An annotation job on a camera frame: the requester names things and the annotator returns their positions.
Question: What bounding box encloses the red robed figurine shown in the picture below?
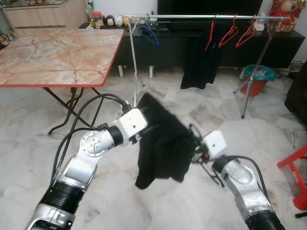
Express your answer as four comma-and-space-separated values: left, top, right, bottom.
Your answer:
269, 0, 303, 33

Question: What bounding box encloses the black television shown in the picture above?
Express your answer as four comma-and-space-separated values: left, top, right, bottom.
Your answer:
157, 0, 264, 16

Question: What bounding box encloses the navy shirt red collar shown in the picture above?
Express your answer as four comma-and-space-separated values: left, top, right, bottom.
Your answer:
180, 19, 226, 91

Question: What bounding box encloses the marble folding table red edge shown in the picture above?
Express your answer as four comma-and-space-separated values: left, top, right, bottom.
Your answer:
0, 28, 126, 136

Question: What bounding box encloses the glass jar red lid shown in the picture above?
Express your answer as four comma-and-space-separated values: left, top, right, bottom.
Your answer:
92, 11, 105, 29

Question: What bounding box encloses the dark brown sofa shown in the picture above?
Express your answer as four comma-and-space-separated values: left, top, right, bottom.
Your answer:
284, 62, 307, 126

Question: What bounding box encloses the light wooden cabinet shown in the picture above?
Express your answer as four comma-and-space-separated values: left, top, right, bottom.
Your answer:
0, 0, 89, 30

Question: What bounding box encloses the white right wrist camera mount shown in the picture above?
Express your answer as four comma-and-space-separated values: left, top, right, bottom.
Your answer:
202, 130, 228, 159

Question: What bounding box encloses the silver metal clothes rack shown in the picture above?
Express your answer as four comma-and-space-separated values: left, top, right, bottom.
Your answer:
121, 13, 291, 119

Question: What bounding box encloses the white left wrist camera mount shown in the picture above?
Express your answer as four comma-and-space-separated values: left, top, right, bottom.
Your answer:
117, 107, 148, 147

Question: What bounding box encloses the black TV console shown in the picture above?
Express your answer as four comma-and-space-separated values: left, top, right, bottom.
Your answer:
115, 26, 306, 70

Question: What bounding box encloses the blue plastic hanger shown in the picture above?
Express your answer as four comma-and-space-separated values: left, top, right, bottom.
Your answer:
138, 17, 160, 46

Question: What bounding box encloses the orange bin teal bag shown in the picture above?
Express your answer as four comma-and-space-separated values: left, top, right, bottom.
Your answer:
242, 64, 276, 97

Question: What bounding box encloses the plain black garment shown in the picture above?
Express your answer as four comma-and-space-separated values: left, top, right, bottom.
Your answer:
135, 92, 200, 190

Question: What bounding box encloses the red plastic stool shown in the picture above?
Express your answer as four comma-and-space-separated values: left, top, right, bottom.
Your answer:
277, 145, 307, 211

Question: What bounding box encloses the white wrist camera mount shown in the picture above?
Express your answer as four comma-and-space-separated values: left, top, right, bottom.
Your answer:
202, 130, 228, 159
117, 107, 148, 147

